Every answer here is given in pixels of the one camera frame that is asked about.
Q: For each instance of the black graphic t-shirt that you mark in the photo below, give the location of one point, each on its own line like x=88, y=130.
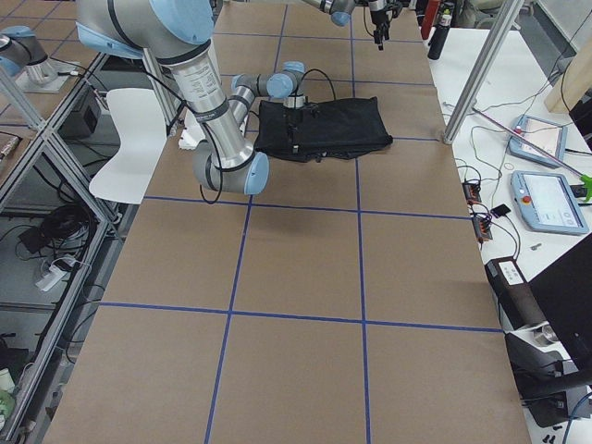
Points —
x=344, y=129

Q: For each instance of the black laptop computer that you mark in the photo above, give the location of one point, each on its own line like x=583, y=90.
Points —
x=563, y=293

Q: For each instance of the white curved plastic sheet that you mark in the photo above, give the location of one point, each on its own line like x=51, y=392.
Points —
x=142, y=133

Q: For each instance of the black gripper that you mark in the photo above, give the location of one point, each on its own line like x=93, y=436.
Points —
x=377, y=15
x=293, y=117

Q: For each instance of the near blue teach pendant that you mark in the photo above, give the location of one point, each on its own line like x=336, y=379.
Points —
x=546, y=203

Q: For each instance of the metal stand with green tip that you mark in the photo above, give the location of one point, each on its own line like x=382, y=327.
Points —
x=585, y=179

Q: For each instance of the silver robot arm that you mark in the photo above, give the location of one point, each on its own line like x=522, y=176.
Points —
x=178, y=34
x=340, y=11

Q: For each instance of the aluminium frame post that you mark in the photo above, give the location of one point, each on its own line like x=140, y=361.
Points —
x=494, y=41

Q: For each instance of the blue teach pendant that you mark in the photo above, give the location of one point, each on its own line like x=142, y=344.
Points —
x=547, y=135
x=546, y=203

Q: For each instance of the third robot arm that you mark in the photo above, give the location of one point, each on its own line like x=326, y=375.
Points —
x=20, y=49

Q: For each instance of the black power adapter box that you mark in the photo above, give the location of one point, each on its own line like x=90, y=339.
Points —
x=518, y=307

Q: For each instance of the orange electronics board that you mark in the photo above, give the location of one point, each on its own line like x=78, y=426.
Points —
x=480, y=215

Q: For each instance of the red bottle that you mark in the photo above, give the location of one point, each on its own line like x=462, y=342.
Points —
x=431, y=10

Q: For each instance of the far blue teach pendant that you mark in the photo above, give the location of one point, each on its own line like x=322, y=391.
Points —
x=547, y=135

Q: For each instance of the black water bottle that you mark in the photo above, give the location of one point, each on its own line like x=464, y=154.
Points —
x=437, y=42

